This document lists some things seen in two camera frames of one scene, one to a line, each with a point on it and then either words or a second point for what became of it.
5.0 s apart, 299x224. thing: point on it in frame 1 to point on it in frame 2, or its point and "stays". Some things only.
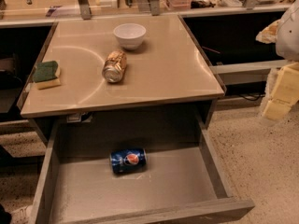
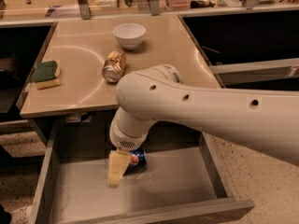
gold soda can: x=114 y=66 stays
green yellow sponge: x=45 y=76 stays
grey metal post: x=155 y=0 stays
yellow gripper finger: x=285 y=94 to x=127 y=133
